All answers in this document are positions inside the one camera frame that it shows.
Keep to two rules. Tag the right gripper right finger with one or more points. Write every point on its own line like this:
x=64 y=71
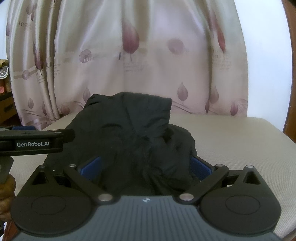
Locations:
x=210 y=178

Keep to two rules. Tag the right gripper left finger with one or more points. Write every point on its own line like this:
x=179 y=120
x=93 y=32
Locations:
x=83 y=176

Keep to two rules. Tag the black jacket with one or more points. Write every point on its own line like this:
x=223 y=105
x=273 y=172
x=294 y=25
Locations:
x=141 y=152

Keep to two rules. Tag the person's left hand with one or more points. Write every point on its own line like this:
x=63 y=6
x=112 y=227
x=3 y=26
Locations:
x=7 y=196

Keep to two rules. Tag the cluttered wooden shelf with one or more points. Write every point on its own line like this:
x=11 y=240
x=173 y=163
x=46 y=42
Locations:
x=8 y=109

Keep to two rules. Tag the floral beige curtain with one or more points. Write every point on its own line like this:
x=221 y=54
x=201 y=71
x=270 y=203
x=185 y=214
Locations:
x=62 y=52

